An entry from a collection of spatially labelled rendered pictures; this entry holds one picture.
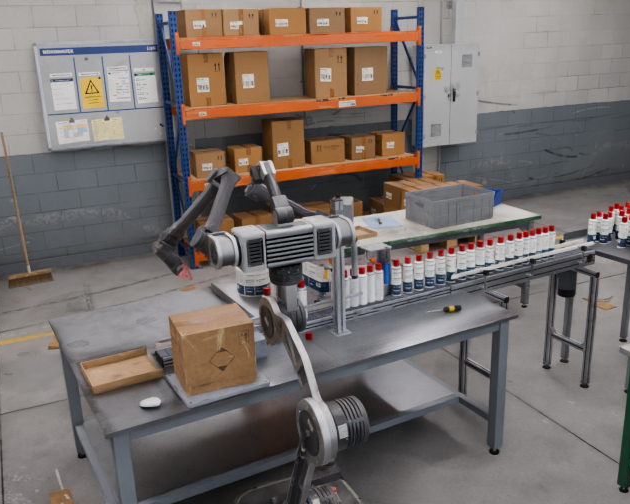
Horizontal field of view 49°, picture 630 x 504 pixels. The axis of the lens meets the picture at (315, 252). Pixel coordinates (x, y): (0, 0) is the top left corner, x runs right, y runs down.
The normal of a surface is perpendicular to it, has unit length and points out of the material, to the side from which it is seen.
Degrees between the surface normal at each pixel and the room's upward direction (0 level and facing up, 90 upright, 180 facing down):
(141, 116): 90
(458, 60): 90
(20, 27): 90
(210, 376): 90
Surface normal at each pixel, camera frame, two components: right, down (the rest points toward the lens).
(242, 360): 0.40, 0.26
